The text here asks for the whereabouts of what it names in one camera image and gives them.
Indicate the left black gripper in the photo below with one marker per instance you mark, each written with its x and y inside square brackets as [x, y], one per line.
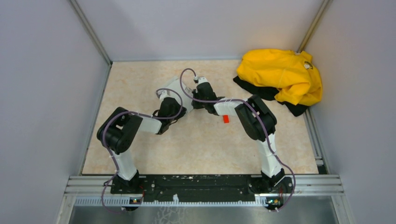
[183, 112]

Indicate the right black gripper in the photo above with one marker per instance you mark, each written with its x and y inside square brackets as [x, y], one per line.
[194, 105]

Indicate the white cardboard box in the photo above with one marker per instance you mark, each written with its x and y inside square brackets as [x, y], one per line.
[181, 92]

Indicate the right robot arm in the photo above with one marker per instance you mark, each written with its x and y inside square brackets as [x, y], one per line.
[257, 120]

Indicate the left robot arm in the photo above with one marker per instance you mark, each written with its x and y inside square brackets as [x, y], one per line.
[119, 130]

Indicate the small red block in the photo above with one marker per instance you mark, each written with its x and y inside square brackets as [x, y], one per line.
[225, 119]

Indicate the black garment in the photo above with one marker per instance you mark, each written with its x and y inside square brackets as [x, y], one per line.
[268, 93]

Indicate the yellow garment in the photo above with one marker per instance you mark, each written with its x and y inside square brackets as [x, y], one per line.
[293, 74]

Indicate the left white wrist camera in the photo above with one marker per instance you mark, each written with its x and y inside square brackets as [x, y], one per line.
[163, 95]

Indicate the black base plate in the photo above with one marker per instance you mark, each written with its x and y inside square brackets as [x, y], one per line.
[202, 188]

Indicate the aluminium frame rail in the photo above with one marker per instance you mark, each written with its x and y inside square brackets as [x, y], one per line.
[95, 190]

